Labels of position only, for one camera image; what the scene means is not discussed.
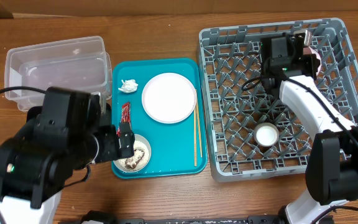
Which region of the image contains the grey dishwasher rack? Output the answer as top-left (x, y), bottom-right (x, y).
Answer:
top-left (198, 18), bottom-right (358, 182)

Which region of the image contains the clear plastic bin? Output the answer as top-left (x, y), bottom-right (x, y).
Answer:
top-left (4, 36), bottom-right (112, 100)

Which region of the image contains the bowl with rice leftovers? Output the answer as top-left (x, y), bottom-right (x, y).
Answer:
top-left (112, 134), bottom-right (152, 173)

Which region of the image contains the small white cup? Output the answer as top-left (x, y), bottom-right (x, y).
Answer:
top-left (254, 123), bottom-right (279, 147)

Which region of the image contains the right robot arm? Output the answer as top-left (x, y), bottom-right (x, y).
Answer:
top-left (261, 32), bottom-right (358, 223)

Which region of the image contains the crumpled white napkin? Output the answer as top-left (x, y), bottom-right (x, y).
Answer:
top-left (118, 79), bottom-right (138, 93)

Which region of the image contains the white round plate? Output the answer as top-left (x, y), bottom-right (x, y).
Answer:
top-left (142, 73), bottom-right (197, 124)

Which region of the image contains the teal serving tray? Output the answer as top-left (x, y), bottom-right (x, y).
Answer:
top-left (111, 58), bottom-right (208, 179)

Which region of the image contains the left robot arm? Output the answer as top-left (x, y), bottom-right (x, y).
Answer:
top-left (0, 87), bottom-right (135, 223)

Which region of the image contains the red snack wrapper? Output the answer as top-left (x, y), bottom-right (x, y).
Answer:
top-left (117, 101), bottom-right (131, 137)

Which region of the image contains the pink bowl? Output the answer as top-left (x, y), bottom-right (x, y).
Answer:
top-left (303, 47), bottom-right (322, 75)

